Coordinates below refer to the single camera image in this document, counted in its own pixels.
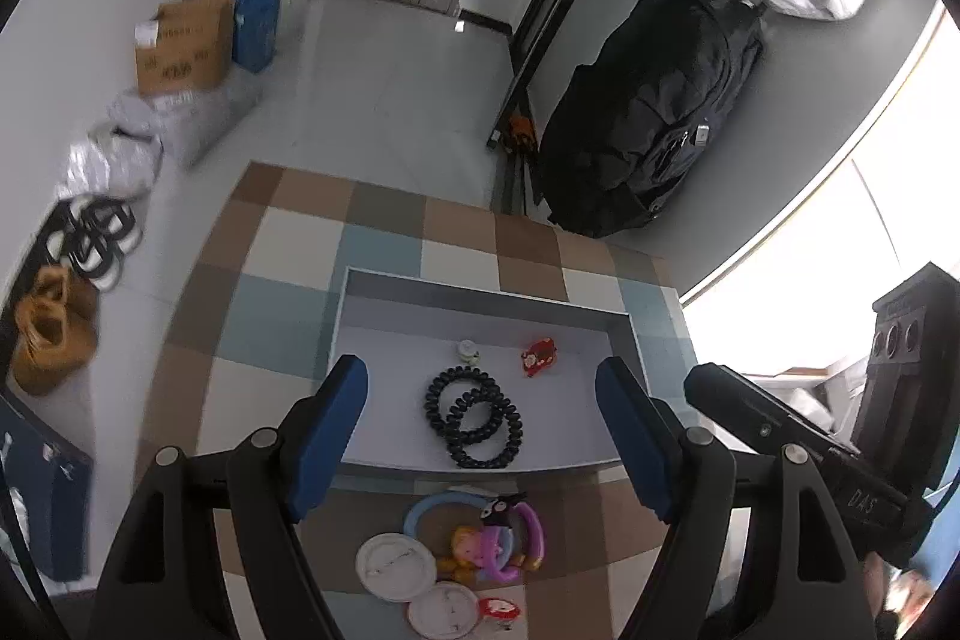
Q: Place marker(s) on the brown cardboard box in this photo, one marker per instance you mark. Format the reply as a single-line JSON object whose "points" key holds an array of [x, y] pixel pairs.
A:
{"points": [[186, 46]]}

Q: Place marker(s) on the red white small charm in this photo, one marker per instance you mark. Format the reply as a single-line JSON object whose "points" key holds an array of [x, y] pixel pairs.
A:
{"points": [[499, 613]]}

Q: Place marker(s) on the white plastic bag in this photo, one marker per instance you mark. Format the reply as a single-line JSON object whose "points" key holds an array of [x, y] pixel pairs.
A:
{"points": [[109, 162]]}

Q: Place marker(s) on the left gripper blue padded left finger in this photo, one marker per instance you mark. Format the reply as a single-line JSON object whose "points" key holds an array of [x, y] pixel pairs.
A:
{"points": [[319, 430]]}

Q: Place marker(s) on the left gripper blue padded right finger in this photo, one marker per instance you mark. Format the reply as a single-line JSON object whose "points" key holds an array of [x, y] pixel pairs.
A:
{"points": [[640, 434]]}

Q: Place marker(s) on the white round badge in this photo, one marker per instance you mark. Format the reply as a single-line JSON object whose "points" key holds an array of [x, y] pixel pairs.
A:
{"points": [[446, 611], [395, 568]]}

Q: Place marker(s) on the checkered tablecloth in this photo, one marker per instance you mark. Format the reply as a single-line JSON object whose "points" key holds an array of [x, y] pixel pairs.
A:
{"points": [[254, 329]]}

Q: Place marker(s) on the tan boots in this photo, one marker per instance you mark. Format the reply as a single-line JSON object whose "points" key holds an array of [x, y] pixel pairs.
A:
{"points": [[56, 332]]}

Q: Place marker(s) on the red hair clip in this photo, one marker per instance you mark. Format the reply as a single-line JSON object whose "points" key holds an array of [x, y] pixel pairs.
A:
{"points": [[539, 356]]}

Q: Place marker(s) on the black white sneakers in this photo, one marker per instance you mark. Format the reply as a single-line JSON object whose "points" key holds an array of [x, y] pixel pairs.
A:
{"points": [[92, 235]]}

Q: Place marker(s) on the grey jewelry tray box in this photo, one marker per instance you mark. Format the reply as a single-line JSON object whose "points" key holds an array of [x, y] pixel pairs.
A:
{"points": [[406, 332]]}

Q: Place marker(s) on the small white round pin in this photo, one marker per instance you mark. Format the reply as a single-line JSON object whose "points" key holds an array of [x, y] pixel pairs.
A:
{"points": [[468, 352]]}

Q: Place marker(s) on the grey plastic mailer bag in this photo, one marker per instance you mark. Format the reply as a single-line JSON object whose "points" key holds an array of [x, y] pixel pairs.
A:
{"points": [[188, 123]]}

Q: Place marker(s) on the blue cardboard box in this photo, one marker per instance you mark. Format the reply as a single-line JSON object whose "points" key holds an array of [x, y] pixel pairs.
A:
{"points": [[256, 27]]}

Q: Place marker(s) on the black backpack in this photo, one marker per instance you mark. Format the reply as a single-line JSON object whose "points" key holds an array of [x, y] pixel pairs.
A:
{"points": [[632, 124]]}

